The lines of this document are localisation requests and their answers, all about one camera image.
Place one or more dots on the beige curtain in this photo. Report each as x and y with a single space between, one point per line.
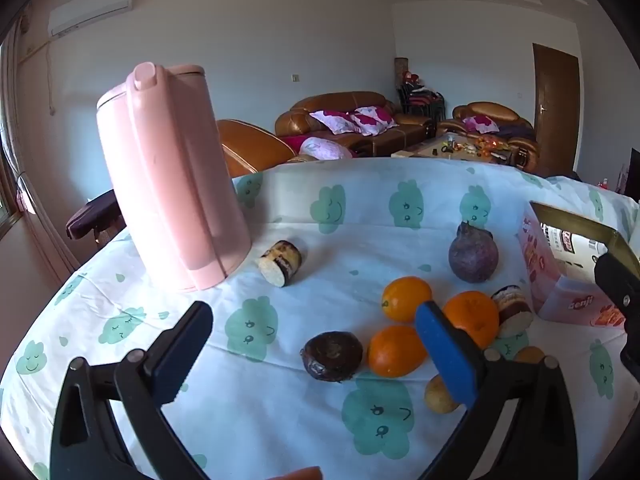
27 160

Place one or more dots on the pale pink printed pillow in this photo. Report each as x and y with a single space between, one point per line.
325 148

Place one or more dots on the brown leather armchair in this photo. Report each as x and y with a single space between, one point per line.
495 110

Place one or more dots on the stack of black chairs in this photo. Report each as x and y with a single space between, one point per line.
420 100

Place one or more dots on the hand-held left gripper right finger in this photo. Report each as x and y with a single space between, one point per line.
447 355

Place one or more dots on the pile of oranges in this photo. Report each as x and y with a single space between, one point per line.
492 144

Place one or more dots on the tall rolled mat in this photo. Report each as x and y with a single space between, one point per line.
400 77

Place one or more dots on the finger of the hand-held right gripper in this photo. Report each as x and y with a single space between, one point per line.
622 282

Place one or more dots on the white magenta floral pillow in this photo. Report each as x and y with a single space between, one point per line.
375 120
332 121
479 122

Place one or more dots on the dark padded stool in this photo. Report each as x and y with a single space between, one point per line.
92 212

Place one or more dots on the dark brown water chestnut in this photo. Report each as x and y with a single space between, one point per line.
331 357

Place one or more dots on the brown leather chaise sofa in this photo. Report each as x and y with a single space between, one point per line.
250 147

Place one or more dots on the small orange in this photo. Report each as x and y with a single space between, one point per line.
472 317
406 300
395 352

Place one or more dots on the brown wooden door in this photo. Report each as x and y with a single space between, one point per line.
555 110

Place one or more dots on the brown leather three-seat sofa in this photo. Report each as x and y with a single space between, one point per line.
345 102

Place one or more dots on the white wall air conditioner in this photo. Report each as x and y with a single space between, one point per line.
90 10

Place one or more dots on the orange oblong item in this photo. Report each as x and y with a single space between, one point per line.
300 474

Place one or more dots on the pink plastic kettle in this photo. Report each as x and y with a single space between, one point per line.
165 185

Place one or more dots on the purple beetroot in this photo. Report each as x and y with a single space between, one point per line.
472 257

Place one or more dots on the wooden coffee table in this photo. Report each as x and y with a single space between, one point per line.
425 149

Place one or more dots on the black flat television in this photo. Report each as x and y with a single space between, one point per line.
635 172

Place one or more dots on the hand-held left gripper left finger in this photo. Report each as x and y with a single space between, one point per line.
182 357

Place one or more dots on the cardboard snack box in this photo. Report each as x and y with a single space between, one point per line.
560 290

